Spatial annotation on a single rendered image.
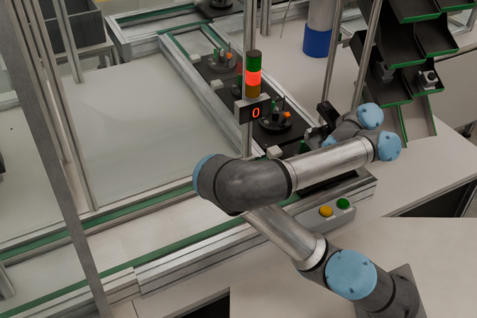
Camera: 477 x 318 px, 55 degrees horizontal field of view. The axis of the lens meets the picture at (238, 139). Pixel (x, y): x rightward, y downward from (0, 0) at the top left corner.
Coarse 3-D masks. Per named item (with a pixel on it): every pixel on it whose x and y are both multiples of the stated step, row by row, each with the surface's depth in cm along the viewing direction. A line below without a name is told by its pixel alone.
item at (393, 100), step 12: (360, 36) 165; (360, 48) 161; (372, 48) 168; (360, 60) 162; (372, 60) 166; (372, 72) 163; (396, 72) 164; (372, 84) 161; (384, 84) 162; (396, 84) 163; (372, 96) 159; (384, 96) 160; (396, 96) 160; (408, 96) 160; (384, 108) 158
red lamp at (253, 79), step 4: (248, 72) 143; (252, 72) 143; (256, 72) 143; (260, 72) 144; (248, 76) 144; (252, 76) 143; (256, 76) 144; (260, 76) 145; (248, 80) 145; (252, 80) 144; (256, 80) 145; (260, 80) 146; (248, 84) 146; (252, 84) 146; (256, 84) 146
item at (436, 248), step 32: (384, 224) 161; (416, 224) 161; (448, 224) 162; (384, 256) 151; (416, 256) 151; (448, 256) 152; (256, 288) 142; (288, 288) 142; (320, 288) 142; (448, 288) 143
